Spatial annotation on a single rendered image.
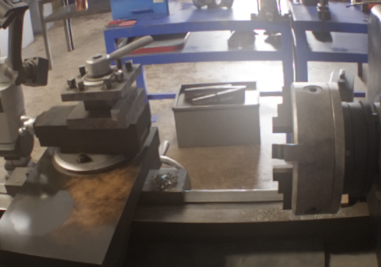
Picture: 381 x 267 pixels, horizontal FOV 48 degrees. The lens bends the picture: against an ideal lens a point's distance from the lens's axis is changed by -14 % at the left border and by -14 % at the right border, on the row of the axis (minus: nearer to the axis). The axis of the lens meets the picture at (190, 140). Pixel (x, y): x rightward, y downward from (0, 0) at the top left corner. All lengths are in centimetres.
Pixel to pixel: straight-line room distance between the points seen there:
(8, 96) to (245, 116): 153
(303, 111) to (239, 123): 220
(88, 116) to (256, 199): 46
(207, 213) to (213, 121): 185
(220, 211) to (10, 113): 122
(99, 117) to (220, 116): 185
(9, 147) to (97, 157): 102
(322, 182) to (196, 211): 46
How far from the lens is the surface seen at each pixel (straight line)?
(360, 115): 85
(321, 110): 80
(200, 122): 299
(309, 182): 79
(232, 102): 299
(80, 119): 119
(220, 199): 120
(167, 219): 116
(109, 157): 122
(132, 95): 120
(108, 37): 278
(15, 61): 186
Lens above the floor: 156
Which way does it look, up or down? 30 degrees down
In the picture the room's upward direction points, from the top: 7 degrees counter-clockwise
